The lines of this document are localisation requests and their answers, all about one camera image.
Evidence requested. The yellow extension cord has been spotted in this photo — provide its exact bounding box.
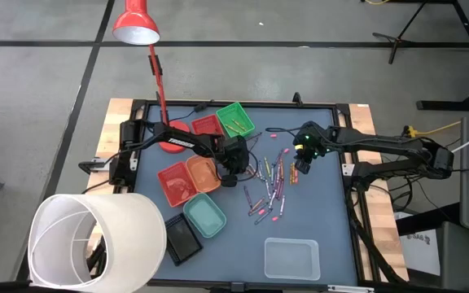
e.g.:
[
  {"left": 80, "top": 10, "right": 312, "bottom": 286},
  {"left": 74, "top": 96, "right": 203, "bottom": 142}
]
[{"left": 404, "top": 107, "right": 469, "bottom": 138}]

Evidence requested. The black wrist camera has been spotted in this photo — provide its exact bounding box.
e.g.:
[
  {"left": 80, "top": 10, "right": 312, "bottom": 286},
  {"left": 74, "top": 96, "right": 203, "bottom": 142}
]
[
  {"left": 220, "top": 174, "right": 239, "bottom": 189},
  {"left": 294, "top": 159, "right": 312, "bottom": 176}
]

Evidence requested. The black cable bundle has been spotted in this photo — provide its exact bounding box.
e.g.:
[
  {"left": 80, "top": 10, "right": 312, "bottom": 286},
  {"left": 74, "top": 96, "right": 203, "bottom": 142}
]
[{"left": 346, "top": 178, "right": 409, "bottom": 285}]

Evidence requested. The green mesh basket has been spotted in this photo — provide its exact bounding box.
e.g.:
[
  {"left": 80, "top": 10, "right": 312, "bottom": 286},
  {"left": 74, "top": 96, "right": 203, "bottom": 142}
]
[{"left": 215, "top": 101, "right": 256, "bottom": 140}]

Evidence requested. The black lamp cord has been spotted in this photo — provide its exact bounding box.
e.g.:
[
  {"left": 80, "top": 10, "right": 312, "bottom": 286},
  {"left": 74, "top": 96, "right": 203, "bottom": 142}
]
[{"left": 168, "top": 99, "right": 216, "bottom": 124}]

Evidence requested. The gray box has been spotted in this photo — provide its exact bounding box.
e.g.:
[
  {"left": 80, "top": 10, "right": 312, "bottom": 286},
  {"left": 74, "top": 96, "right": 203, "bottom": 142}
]
[{"left": 436, "top": 221, "right": 469, "bottom": 291}]

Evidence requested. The black tripod stand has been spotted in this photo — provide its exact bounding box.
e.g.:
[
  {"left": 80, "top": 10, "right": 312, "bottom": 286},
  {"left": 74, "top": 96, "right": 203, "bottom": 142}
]
[{"left": 371, "top": 0, "right": 469, "bottom": 65}]

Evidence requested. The red desk lamp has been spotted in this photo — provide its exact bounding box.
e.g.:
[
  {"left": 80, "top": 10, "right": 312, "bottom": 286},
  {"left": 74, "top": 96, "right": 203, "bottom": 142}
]
[{"left": 112, "top": 0, "right": 193, "bottom": 155}]

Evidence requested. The red plastic bin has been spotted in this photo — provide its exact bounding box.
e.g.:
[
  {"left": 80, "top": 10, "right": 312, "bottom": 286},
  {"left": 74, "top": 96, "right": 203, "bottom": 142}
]
[{"left": 156, "top": 160, "right": 199, "bottom": 208}]

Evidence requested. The black right camera cable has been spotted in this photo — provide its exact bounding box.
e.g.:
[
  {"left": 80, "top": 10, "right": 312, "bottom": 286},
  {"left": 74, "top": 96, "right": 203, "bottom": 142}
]
[{"left": 265, "top": 126, "right": 300, "bottom": 142}]

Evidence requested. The light brown crayon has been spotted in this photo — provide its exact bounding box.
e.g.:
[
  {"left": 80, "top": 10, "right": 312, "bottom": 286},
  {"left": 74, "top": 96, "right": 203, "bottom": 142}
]
[{"left": 248, "top": 197, "right": 266, "bottom": 213}]

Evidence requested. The white cardboard box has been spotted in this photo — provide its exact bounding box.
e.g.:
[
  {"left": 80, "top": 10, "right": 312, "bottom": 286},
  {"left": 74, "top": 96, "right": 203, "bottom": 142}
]
[{"left": 398, "top": 229, "right": 442, "bottom": 277}]

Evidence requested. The black metal table frame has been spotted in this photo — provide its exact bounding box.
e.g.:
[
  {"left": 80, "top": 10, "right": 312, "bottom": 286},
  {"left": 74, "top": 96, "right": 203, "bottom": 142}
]
[{"left": 130, "top": 98, "right": 362, "bottom": 288}]

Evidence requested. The black marker pen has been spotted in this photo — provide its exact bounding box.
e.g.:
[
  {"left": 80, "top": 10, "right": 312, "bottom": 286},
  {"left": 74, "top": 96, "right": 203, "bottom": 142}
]
[{"left": 253, "top": 208, "right": 274, "bottom": 225}]

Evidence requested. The clear plastic bin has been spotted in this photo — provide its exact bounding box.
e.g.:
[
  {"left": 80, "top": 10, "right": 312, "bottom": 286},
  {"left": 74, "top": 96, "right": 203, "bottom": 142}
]
[{"left": 263, "top": 237, "right": 322, "bottom": 282}]

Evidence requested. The black desk leg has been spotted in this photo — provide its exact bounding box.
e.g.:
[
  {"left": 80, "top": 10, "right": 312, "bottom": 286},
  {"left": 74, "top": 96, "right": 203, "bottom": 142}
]
[{"left": 415, "top": 79, "right": 469, "bottom": 112}]

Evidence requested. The orange plastic bin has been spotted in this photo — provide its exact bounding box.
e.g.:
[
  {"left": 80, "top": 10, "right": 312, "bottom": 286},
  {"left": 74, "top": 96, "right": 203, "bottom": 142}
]
[{"left": 185, "top": 154, "right": 222, "bottom": 195}]

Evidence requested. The teal plastic bin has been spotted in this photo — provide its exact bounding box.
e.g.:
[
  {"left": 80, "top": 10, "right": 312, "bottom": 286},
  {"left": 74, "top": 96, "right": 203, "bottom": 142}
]
[{"left": 182, "top": 192, "right": 228, "bottom": 239}]

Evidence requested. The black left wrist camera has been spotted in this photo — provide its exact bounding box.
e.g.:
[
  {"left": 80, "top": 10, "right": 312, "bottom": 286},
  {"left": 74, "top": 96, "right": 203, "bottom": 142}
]
[{"left": 220, "top": 174, "right": 239, "bottom": 189}]

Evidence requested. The red mesh basket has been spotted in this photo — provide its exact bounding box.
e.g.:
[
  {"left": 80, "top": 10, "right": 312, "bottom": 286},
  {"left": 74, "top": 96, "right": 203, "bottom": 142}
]
[{"left": 190, "top": 114, "right": 226, "bottom": 138}]

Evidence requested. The white label strip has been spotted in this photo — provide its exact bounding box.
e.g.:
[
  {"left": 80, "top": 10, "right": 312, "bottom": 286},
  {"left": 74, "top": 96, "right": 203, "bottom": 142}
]
[{"left": 327, "top": 284, "right": 377, "bottom": 293}]

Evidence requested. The black clamp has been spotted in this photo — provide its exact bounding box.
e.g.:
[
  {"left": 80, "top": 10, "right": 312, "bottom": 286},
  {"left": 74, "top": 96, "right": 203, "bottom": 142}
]
[{"left": 77, "top": 160, "right": 106, "bottom": 175}]

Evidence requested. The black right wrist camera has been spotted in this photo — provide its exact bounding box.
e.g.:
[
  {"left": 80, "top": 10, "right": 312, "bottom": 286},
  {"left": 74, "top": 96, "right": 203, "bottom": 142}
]
[{"left": 294, "top": 159, "right": 312, "bottom": 176}]

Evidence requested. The white drum lampshade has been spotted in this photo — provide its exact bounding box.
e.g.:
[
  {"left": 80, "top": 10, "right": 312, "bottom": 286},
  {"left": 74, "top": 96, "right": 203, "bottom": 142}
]
[{"left": 27, "top": 192, "right": 168, "bottom": 293}]

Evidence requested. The black mesh basket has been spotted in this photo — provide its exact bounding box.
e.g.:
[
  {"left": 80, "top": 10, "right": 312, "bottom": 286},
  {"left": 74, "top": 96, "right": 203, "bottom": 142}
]
[{"left": 164, "top": 212, "right": 204, "bottom": 268}]

